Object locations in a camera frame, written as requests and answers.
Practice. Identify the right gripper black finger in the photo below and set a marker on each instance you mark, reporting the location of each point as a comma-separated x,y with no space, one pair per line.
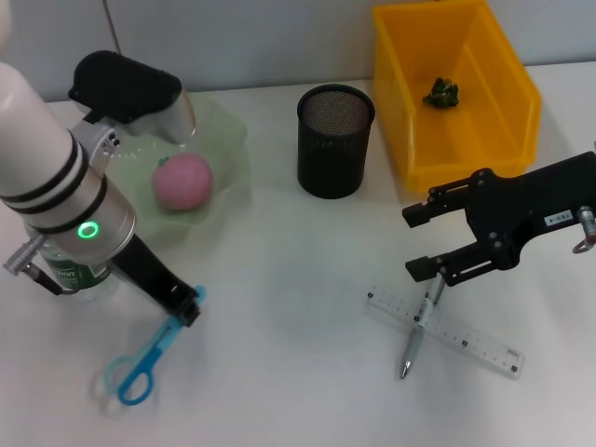
419,214
428,267

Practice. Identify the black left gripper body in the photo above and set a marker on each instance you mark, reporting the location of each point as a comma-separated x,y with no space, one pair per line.
139,265

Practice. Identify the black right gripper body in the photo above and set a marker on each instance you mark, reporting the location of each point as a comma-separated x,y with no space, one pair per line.
512,209

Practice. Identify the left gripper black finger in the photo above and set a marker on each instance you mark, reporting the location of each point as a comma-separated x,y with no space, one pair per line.
192,314
177,305

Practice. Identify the clear water bottle green label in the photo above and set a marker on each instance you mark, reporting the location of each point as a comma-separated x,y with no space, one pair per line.
88,279

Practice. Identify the blue scissors with cover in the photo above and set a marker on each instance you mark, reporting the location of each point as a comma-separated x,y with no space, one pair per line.
139,368

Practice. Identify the pink toy peach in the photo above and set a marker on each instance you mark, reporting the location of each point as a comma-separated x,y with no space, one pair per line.
184,184

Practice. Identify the green plastic wrapper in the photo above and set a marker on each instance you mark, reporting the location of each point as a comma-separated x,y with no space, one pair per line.
442,93

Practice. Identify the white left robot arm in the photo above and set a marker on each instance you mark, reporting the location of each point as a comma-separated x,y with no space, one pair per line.
37,153

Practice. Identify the silver white ballpoint pen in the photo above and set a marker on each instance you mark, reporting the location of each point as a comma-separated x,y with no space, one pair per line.
412,347

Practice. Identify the transparent plastic ruler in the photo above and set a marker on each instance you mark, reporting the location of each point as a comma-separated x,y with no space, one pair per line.
484,347

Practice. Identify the black mesh pen cup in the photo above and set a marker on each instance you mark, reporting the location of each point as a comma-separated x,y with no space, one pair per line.
330,163

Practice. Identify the pale green glass fruit plate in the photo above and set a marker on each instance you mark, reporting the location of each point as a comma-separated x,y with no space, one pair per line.
223,139

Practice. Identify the yellow plastic bin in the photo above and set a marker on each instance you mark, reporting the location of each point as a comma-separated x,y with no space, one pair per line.
465,139

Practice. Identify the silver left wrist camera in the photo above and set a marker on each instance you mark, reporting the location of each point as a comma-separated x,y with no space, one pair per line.
125,93

